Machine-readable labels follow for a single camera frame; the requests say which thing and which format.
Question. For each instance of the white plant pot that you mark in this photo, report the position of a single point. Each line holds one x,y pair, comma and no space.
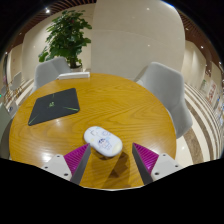
76,68

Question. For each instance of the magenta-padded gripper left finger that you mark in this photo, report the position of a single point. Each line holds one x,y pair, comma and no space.
60,165

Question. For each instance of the white cartoon-print computer mouse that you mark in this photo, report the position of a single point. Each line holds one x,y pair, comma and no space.
103,140

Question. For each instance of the large green leafy plant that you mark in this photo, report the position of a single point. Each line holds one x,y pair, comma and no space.
66,36

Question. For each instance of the grey-green armchair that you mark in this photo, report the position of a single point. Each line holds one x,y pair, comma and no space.
4,130

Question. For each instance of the red white poster stand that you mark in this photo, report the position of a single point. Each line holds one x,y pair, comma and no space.
211,91

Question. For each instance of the group of distant chairs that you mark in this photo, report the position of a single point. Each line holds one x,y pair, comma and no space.
15,81

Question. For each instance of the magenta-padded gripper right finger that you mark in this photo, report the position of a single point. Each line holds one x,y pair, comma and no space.
163,165

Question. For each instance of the light grey shell chair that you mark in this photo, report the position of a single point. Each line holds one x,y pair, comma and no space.
165,90
46,73

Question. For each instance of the black green-streaked mouse pad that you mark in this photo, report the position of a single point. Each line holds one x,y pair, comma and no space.
53,106

